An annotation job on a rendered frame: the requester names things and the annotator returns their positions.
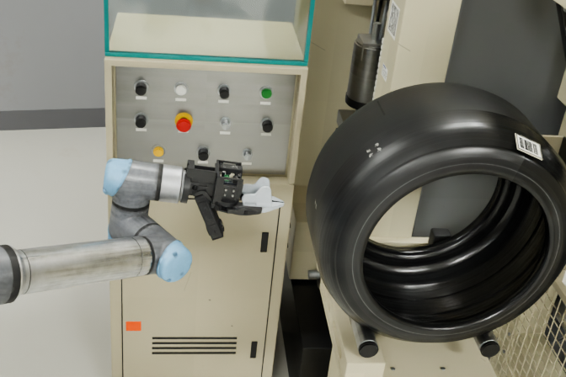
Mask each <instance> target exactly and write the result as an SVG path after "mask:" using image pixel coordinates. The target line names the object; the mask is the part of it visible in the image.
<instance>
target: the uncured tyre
mask: <svg viewBox="0 0 566 377"><path fill-rule="evenodd" d="M377 101H379V103H380V105H381V106H382V109H383V111H384V113H385V115H383V113H382V111H381V109H380V107H379V105H378V103H377ZM515 133H516V134H518V135H521V136H524V137H525V138H527V139H529V140H531V141H535V142H536V143H538V144H540V147H541V152H542V160H540V159H538V158H536V157H533V156H531V155H529V154H526V153H524V152H523V151H520V150H517V146H516V141H515ZM378 141H380V142H381V143H382V146H383V147H384V149H385V150H383V151H381V152H380V153H378V154H377V155H375V156H374V157H373V158H372V159H371V160H369V161H368V159H367V157H366V155H365V153H364V151H365V150H367V149H368V148H369V147H371V146H372V145H374V144H375V143H377V142H378ZM464 174H485V175H491V176H496V177H498V181H497V184H496V187H495V190H494V193H493V195H492V197H491V199H490V201H489V202H488V204H487V206H486V207H485V208H484V210H483V211H482V213H481V214H480V215H479V216H478V217H477V218H476V219H475V220H474V221H473V222H472V223H471V224H470V225H469V226H467V227H466V228H464V229H463V230H462V231H460V232H458V233H457V234H456V235H454V236H451V237H449V238H447V239H445V240H443V241H441V242H437V243H434V244H430V245H427V246H422V247H391V246H388V245H384V244H381V243H379V242H375V241H373V240H372V239H370V235H371V233H372V232H373V230H374V228H375V227H376V224H377V223H378V222H379V220H380V219H381V218H382V217H383V216H384V215H385V214H386V213H387V211H388V210H389V209H390V208H392V207H393V206H394V205H395V204H396V203H397V202H398V201H399V200H400V199H402V198H403V197H404V196H406V195H407V194H409V193H411V192H413V191H414V190H415V189H418V188H420V187H422V186H424V185H426V184H428V183H432V182H434V181H436V180H439V179H443V178H448V177H452V176H457V175H464ZM316 196H317V200H318V207H317V209H316V213H315V209H314V206H313V205H314V201H315V199H316ZM306 213H307V223H308V227H309V231H310V235H311V239H312V245H313V250H314V253H315V257H316V261H317V265H318V271H319V273H320V276H321V278H322V281H323V283H324V285H325V287H326V289H327V290H328V292H329V293H330V294H331V296H332V297H333V298H334V300H335V301H336V303H337V304H338V305H339V307H340V308H341V309H342V310H343V311H344V312H345V313H346V314H347V315H348V316H349V317H350V318H351V319H353V320H354V321H356V322H357V323H359V324H360V325H362V326H363V327H365V328H366V329H368V330H370V331H372V332H375V333H377V334H380V335H382V336H384V337H390V338H393V339H397V340H401V341H405V342H455V341H460V340H464V339H468V338H471V337H476V336H479V335H482V334H484V333H487V332H491V331H493V330H494V329H496V328H498V327H502V326H503V325H504V324H506V323H508V322H510V321H512V320H514V319H515V318H516V317H517V316H519V315H521V314H522V313H523V312H525V311H526V310H527V309H529V308H530V307H531V306H532V305H534V304H535V303H536V302H537V301H538V300H539V299H540V298H541V297H542V296H543V295H544V293H545V292H546V291H547V290H548V289H549V287H550V286H551V285H552V284H553V282H554V281H555V280H556V278H557V277H558V276H559V275H560V273H561V272H562V270H563V268H564V266H565V264H566V165H565V163H564V161H563V159H562V158H561V157H560V156H559V154H558V153H557V152H556V151H555V150H554V149H553V148H552V146H551V145H550V144H549V143H548V142H547V141H546V139H545V138H544V137H543V136H542V135H541V133H540V132H539V131H538V130H537V129H536V128H535V126H534V125H533V124H532V123H531V122H530V120H529V119H528V118H527V117H526V116H525V115H524V114H523V113H522V112H521V111H520V110H519V109H518V108H516V107H515V106H514V105H513V104H511V103H509V102H508V101H506V100H505V99H503V98H501V97H499V96H497V95H495V94H493V93H490V92H487V91H485V90H482V89H480V88H476V87H472V86H468V85H464V84H460V83H452V82H430V83H422V84H417V85H413V86H409V87H406V88H400V89H398V90H395V91H392V92H390V93H386V94H384V95H382V96H381V97H379V98H376V99H374V100H372V101H370V103H368V104H366V105H364V106H363V107H361V108H360V109H358V110H356V111H355V112H354V113H353V114H352V115H351V116H350V117H349V118H347V119H346V120H345V121H344V122H343V123H342V124H341V125H340V126H339V127H338V128H337V129H336V130H335V132H334V133H333V134H332V135H331V136H330V137H329V138H328V140H327V141H326V143H325V144H324V146H323V148H322V150H321V151H320V153H319V154H318V158H317V160H316V161H315V163H314V166H313V169H312V173H311V177H310V179H309V183H308V186H307V197H306Z"/></svg>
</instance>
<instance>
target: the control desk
mask: <svg viewBox="0 0 566 377"><path fill-rule="evenodd" d="M307 74H308V69H307V66H290V65H273V64H256V63H239V62H222V61H189V60H171V59H154V58H137V57H120V56H106V57H105V58H104V90H105V126H106V162H107V161H108V160H109V159H111V158H118V159H127V160H128V159H132V160H135V161H142V162H154V163H160V164H167V165H173V166H180V167H182V168H183V170H184V168H187V162H188V160H195V165H201V166H208V167H214V166H215V163H216V159H218V160H225V161H231V162H241V163H242V165H241V166H242V167H243V174H242V179H243V184H246V183H247V184H255V183H256V182H257V181H258V180H259V179H260V178H261V177H266V178H268V179H269V181H270V189H271V196H274V197H276V198H278V199H281V200H283V201H284V206H283V207H280V208H278V209H275V210H272V211H269V212H265V213H261V214H260V215H235V214H227V213H224V212H221V211H216V212H217V214H218V216H219V218H220V219H221V220H222V223H223V225H224V232H223V237H222V238H219V239H216V240H214V241H212V239H211V236H209V234H208V232H207V230H206V223H205V222H204V220H203V217H202V215H201V213H200V210H199V208H198V205H197V203H196V202H195V196H193V195H189V198H188V201H187V204H185V203H180V201H179V202H178V203H177V204H175V203H168V202H161V201H154V200H150V205H149V211H148V215H149V216H150V217H151V218H152V219H154V220H155V221H156V222H157V223H158V224H159V225H160V226H161V227H162V228H164V229H165V230H166V231H167V232H169V233H170V234H171V235H172V236H174V237H175V238H176V239H177V240H180V241H181V242H182V243H183V245H184V246H185V247H186V248H188V249H189V250H190V252H191V255H192V264H191V265H190V270H189V271H188V273H187V274H186V275H185V276H184V277H183V278H182V279H180V280H178V281H175V282H166V281H164V280H163V279H160V278H159V277H158V276H157V275H156V274H150V275H143V276H140V277H134V278H128V279H118V280H113V281H110V282H109V303H110V340H111V376H112V377H272V372H273V365H274V357H275V344H276V337H277V329H278V322H279V314H280V301H281V294H282V286H283V279H284V272H285V265H286V251H287V243H288V236H289V229H290V222H291V208H292V200H293V194H294V187H295V185H294V184H295V180H296V166H297V159H298V152H299V145H300V137H301V130H302V116H303V110H304V102H305V95H306V87H307ZM127 321H141V331H127V330H126V326H125V323H126V322H127Z"/></svg>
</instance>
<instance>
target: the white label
mask: <svg viewBox="0 0 566 377"><path fill-rule="evenodd" d="M515 141H516V146H517V150H520V151H523V152H524V153H526V154H529V155H531V156H533V157H536V158H538V159H540V160H542V152H541V147H540V144H538V143H536V142H535V141H531V140H529V139H527V138H525V137H524V136H521V135H518V134H516V133H515Z"/></svg>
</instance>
